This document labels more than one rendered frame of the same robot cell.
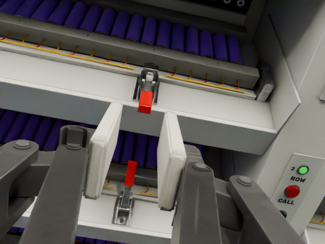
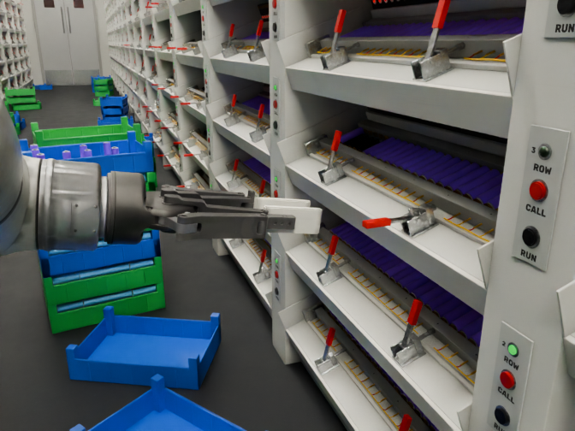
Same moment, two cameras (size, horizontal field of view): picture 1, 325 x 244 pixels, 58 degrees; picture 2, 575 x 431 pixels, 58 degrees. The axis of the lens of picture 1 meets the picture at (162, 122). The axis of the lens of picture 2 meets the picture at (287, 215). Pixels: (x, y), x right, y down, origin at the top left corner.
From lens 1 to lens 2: 0.55 m
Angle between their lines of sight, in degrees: 69
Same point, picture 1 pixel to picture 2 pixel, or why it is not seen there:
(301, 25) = not seen: hidden behind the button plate
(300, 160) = (508, 333)
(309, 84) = (501, 235)
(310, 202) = (533, 412)
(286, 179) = (500, 357)
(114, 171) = (425, 317)
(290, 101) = (488, 251)
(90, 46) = (412, 188)
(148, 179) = (446, 338)
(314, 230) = not seen: outside the picture
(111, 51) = (423, 193)
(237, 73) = not seen: hidden behind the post
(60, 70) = (384, 203)
